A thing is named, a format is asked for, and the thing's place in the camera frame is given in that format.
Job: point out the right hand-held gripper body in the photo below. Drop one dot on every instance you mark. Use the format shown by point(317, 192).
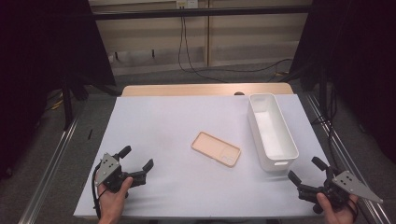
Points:
point(342, 186)

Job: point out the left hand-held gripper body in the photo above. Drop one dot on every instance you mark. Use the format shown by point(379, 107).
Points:
point(109, 169)

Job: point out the white plastic storage box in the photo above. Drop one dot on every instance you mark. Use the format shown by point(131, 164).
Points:
point(274, 133)

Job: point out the person's right hand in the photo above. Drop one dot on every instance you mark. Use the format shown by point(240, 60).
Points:
point(334, 214)

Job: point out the person's left hand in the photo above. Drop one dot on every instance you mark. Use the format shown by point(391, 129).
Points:
point(113, 202)

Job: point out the small black pen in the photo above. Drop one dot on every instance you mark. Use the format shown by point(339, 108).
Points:
point(90, 133)

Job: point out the white table sheet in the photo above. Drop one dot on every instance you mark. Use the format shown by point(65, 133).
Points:
point(162, 124)

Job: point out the black stand leg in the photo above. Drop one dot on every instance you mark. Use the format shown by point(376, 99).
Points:
point(67, 105)

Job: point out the black curtain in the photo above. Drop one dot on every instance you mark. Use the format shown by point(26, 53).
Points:
point(367, 62)
point(31, 62)

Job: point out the metal floor rail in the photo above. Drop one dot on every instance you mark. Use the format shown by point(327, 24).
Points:
point(341, 152)
point(51, 171)

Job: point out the white wall socket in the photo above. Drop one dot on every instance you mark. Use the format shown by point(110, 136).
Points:
point(186, 3)

